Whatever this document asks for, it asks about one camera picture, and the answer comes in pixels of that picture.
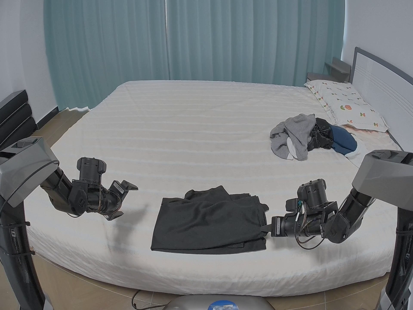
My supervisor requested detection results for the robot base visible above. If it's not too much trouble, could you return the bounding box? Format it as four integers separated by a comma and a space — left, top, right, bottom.
161, 294, 275, 310

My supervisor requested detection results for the white printed pillow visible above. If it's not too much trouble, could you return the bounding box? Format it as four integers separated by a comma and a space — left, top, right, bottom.
304, 79, 389, 132

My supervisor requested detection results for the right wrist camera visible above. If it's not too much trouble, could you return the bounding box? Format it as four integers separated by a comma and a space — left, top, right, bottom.
285, 198, 303, 213

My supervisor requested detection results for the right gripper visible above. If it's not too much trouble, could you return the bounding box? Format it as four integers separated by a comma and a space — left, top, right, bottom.
271, 216, 293, 237

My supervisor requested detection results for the black T-shirt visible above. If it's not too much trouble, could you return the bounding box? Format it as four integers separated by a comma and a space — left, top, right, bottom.
150, 186, 270, 254

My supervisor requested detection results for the bed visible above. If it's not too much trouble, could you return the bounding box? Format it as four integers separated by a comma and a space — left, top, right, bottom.
23, 46, 413, 298

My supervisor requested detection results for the blue-green curtain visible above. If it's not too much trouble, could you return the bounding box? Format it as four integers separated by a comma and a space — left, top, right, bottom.
43, 0, 171, 110
166, 0, 346, 86

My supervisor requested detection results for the black chest of drawers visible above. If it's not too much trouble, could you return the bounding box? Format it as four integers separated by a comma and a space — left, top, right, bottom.
0, 90, 36, 149

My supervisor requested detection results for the black cable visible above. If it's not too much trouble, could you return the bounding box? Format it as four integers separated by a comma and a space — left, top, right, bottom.
0, 160, 61, 217
296, 236, 327, 250
131, 290, 168, 308

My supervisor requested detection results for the grey bedside table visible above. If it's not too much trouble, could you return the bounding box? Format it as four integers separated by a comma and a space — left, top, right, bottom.
307, 57, 352, 83

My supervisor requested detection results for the pile of clothes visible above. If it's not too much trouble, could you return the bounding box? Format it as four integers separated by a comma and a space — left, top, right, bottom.
270, 113, 367, 161

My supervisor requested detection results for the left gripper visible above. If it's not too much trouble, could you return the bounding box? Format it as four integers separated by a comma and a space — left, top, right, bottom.
98, 180, 139, 222

